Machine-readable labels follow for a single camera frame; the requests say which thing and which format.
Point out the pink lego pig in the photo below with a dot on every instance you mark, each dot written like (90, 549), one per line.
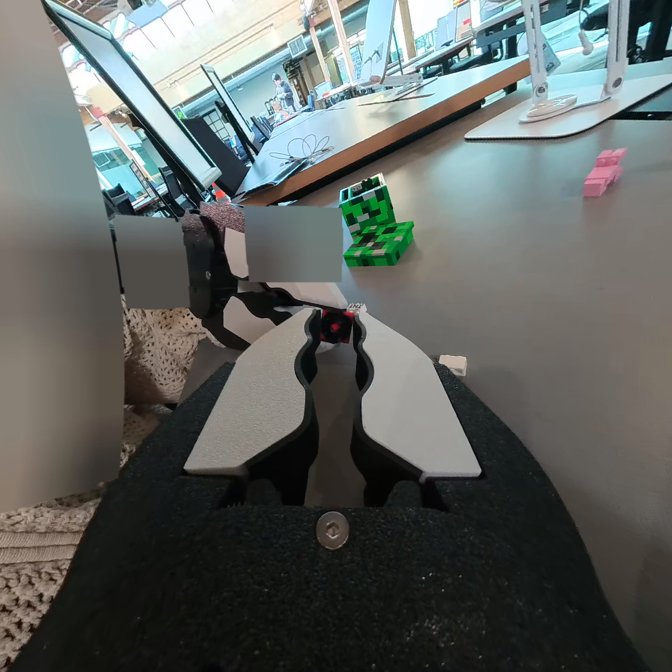
(603, 176)

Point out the small black-framed monitor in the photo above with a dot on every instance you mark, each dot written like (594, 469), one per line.
(228, 107)

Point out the orange traffic cone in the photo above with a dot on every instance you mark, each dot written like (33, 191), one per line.
(219, 193)

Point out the silver monitor on stand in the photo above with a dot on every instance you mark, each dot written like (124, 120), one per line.
(380, 42)

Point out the green lego creeper lid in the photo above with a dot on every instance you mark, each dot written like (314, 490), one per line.
(380, 244)

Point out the green lego creeper box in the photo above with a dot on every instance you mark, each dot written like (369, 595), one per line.
(367, 204)

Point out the white monitor stand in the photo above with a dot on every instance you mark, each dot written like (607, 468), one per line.
(556, 113)

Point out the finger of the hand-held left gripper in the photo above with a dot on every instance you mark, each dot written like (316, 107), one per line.
(315, 296)
(244, 328)

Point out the black office chair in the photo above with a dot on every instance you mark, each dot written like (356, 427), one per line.
(157, 194)

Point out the beige knit sweater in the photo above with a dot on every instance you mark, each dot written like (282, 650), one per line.
(31, 551)

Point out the wood-edged grey desk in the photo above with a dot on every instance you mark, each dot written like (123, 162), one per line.
(367, 131)

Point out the red black lego piece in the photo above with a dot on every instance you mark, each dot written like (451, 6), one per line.
(336, 328)

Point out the white lego brick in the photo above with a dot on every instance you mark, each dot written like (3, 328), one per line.
(452, 365)

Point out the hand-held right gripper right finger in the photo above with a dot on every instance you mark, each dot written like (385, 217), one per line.
(414, 409)

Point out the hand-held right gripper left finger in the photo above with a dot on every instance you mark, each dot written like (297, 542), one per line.
(252, 409)

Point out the large black-framed monitor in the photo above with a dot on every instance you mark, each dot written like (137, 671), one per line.
(136, 94)

